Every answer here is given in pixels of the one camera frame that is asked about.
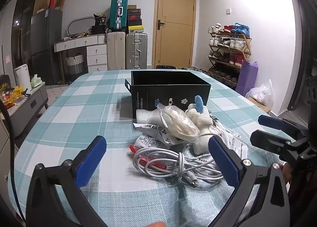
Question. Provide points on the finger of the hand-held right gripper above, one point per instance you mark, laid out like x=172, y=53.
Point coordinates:
x=267, y=140
x=271, y=121

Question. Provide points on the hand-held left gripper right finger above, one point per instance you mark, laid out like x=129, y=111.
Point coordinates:
x=224, y=165

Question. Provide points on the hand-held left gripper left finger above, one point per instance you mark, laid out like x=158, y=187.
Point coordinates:
x=90, y=162

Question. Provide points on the white printed leaflet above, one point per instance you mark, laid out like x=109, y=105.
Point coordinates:
x=235, y=144

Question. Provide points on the bag of striped laces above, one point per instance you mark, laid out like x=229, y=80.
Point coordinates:
x=220, y=127

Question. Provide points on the red plastic item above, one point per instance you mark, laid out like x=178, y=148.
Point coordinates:
x=131, y=148

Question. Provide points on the white plush toy blue ear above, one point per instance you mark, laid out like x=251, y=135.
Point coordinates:
x=200, y=118

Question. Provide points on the bag of cream laces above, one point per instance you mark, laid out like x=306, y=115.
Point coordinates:
x=173, y=120

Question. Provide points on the black cardboard box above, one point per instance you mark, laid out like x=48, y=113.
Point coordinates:
x=161, y=93

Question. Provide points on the person's right hand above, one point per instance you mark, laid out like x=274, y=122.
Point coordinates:
x=286, y=173

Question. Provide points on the brown cardboard box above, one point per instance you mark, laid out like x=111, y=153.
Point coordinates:
x=260, y=107

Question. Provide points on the white plastic bag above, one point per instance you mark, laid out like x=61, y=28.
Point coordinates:
x=262, y=95

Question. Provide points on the purple bag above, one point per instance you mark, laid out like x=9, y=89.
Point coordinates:
x=247, y=78

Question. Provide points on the teal checked tablecloth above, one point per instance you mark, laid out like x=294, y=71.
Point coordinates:
x=86, y=108

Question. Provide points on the white bubble wrap piece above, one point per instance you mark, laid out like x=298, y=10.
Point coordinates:
x=146, y=116

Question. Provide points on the wooden shoe rack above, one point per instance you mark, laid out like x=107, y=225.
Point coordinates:
x=247, y=51

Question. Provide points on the striped floor mat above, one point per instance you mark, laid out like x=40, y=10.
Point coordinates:
x=58, y=86

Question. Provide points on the grey low cabinet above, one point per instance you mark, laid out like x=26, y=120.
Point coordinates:
x=32, y=103

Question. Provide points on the dark sliding door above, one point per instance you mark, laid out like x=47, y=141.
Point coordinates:
x=305, y=43

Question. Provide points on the group of racked shoes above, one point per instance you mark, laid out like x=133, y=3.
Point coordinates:
x=235, y=43

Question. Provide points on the scattered loose shoes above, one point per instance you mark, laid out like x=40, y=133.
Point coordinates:
x=201, y=70

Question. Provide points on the pale green tissue holder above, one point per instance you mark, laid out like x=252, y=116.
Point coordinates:
x=37, y=82

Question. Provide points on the yellow plastic bag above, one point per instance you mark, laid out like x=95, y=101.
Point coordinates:
x=17, y=93

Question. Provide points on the white grey woven basket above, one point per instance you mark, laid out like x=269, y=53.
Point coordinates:
x=74, y=62

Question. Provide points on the white drawer unit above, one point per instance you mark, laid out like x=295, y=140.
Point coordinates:
x=97, y=58

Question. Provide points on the white bin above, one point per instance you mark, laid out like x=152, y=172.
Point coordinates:
x=22, y=75

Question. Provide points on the dark cloth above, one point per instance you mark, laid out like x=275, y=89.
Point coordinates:
x=171, y=67

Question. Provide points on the beige suitcase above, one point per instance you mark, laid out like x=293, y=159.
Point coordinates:
x=116, y=51

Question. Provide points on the silver suitcase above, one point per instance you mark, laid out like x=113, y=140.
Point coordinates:
x=131, y=51

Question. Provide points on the white dressing desk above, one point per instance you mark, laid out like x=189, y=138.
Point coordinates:
x=66, y=44

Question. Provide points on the tan wooden door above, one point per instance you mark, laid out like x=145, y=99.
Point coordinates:
x=175, y=43

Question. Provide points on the grey refrigerator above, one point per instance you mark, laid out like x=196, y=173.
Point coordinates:
x=44, y=43

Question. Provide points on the pink sticky note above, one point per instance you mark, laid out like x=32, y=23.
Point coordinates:
x=8, y=59

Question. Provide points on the oval mirror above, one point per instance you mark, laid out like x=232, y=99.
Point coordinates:
x=79, y=26

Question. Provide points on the black yellow shoe box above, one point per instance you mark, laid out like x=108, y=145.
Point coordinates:
x=135, y=29

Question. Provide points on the black paper bag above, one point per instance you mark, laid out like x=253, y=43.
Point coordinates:
x=99, y=21

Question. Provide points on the tall dark cabinet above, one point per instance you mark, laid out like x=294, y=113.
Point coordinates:
x=23, y=31

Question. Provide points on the teal suitcase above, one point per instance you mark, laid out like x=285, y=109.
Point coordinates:
x=115, y=13

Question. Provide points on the black red shoe box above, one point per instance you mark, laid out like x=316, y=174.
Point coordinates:
x=134, y=17

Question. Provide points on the brown shoe box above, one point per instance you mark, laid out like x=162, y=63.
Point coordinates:
x=132, y=7

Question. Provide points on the flat cardboard pieces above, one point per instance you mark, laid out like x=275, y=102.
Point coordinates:
x=60, y=1

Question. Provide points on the red paper bag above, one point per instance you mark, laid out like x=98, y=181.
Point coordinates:
x=52, y=1

